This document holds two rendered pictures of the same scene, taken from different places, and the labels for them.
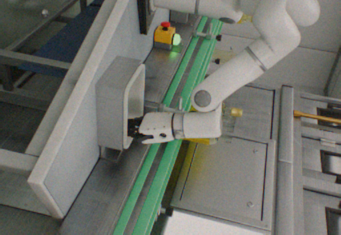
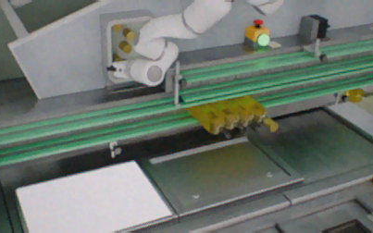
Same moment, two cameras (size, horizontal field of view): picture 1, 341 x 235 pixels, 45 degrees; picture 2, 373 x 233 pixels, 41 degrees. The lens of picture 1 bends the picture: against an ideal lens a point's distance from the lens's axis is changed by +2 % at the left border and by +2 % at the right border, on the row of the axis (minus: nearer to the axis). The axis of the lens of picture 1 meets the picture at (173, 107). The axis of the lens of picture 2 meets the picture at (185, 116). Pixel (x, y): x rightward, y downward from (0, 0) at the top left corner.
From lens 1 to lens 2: 1.29 m
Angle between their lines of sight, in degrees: 44
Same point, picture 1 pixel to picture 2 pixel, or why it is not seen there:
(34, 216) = not seen: hidden behind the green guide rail
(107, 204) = (67, 105)
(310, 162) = (324, 218)
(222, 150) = (239, 157)
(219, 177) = (204, 168)
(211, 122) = (142, 66)
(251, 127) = (308, 165)
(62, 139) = (43, 31)
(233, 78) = (157, 25)
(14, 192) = not seen: hidden behind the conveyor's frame
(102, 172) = (93, 93)
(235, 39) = not seen: outside the picture
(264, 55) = (187, 13)
